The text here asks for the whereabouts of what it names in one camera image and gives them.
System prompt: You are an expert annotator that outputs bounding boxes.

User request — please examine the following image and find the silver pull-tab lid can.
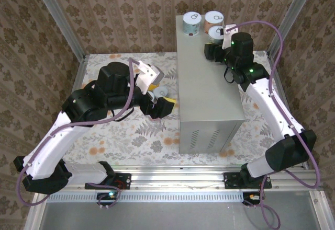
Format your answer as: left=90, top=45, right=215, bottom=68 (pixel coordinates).
left=153, top=85, right=170, bottom=102

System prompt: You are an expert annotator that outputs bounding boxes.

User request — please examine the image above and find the pink fruit-print can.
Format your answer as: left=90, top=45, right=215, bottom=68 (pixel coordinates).
left=208, top=25, right=226, bottom=45

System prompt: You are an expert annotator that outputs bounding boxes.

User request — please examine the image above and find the peach label can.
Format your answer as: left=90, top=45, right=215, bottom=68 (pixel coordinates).
left=203, top=10, right=225, bottom=35

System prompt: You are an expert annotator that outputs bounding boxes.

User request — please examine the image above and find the light blue label can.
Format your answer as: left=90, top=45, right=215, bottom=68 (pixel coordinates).
left=182, top=11, right=203, bottom=37

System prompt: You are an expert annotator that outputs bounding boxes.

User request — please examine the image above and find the grey metal box counter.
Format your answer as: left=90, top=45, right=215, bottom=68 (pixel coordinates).
left=175, top=15, right=246, bottom=154

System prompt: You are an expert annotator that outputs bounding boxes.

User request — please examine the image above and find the floral tablecloth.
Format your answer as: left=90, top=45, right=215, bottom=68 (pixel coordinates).
left=59, top=52, right=308, bottom=167

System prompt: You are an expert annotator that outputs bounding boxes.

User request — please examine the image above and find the small controller board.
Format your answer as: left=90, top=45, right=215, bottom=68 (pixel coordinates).
left=96, top=192, right=118, bottom=206
left=242, top=192, right=265, bottom=206

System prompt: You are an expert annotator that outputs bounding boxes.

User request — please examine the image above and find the grey metal tray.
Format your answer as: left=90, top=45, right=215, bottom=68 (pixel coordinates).
left=25, top=201, right=332, bottom=230

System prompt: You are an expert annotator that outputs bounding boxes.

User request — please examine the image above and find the aluminium table side rail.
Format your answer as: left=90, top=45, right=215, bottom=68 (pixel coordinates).
left=266, top=50, right=314, bottom=172
left=54, top=56, right=88, bottom=167

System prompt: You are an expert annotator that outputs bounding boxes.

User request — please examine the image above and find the aluminium frame post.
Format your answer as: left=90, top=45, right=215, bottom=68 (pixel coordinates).
left=29, top=0, right=87, bottom=61
left=266, top=0, right=324, bottom=55

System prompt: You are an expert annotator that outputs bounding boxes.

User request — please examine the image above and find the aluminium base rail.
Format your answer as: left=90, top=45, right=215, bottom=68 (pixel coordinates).
left=61, top=165, right=319, bottom=190

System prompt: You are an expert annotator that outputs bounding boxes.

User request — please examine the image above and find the slotted grey cable duct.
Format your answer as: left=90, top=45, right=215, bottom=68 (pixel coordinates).
left=48, top=191, right=248, bottom=202

